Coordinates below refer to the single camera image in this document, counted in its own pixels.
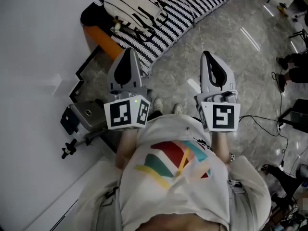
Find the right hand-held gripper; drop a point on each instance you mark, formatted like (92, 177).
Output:
(222, 117)

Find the person's right white shoe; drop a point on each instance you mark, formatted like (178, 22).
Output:
(177, 109)

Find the person's white printed t-shirt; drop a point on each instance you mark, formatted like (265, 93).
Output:
(173, 191)

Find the person's black trousers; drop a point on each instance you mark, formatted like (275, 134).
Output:
(154, 114)

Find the black metal stand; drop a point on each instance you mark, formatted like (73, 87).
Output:
(300, 36)

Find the white power strip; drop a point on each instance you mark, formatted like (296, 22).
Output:
(280, 126)

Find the orange sofa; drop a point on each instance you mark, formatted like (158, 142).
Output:
(101, 36)

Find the black equipment pile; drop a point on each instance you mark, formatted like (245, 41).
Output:
(286, 186)

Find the person's white shoe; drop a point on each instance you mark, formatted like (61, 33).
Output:
(177, 109)
(158, 104)

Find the person's right forearm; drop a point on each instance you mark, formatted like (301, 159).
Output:
(220, 145)

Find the person's left white shoe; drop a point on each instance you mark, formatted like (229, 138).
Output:
(158, 104)

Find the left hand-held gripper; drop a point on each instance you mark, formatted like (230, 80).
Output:
(120, 115)

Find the black and white striped blanket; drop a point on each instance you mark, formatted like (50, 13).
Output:
(183, 11)

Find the grey metal case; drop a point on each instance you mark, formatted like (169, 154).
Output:
(87, 115)

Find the person's left forearm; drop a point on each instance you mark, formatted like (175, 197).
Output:
(126, 148)

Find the black box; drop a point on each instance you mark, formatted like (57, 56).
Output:
(297, 115)

